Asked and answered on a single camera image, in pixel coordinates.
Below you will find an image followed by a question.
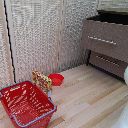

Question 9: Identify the narrow woven screen panel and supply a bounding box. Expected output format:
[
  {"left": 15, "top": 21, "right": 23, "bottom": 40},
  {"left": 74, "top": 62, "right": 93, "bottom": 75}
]
[{"left": 60, "top": 0, "right": 102, "bottom": 73}]

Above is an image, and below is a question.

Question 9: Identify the wide woven screen panel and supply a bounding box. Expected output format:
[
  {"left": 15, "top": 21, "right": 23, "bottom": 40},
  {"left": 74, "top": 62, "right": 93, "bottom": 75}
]
[{"left": 5, "top": 0, "right": 64, "bottom": 83}]

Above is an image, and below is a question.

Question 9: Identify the red plastic bowl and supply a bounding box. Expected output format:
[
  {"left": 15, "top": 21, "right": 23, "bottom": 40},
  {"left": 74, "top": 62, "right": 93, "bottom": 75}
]
[{"left": 48, "top": 73, "right": 66, "bottom": 87}]

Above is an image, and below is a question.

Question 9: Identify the silver drawer handle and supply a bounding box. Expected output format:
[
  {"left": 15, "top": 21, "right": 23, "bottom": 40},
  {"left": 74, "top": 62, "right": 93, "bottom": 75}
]
[
  {"left": 95, "top": 54, "right": 121, "bottom": 67},
  {"left": 86, "top": 35, "right": 118, "bottom": 46}
]

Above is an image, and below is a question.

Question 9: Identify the yellow red food box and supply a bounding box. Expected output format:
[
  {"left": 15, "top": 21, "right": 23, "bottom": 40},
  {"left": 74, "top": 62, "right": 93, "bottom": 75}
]
[{"left": 31, "top": 70, "right": 54, "bottom": 96}]

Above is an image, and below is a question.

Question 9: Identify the red basket with blue rim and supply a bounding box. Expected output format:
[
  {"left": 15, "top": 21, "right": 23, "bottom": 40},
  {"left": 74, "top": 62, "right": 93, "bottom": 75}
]
[{"left": 0, "top": 79, "right": 58, "bottom": 128}]

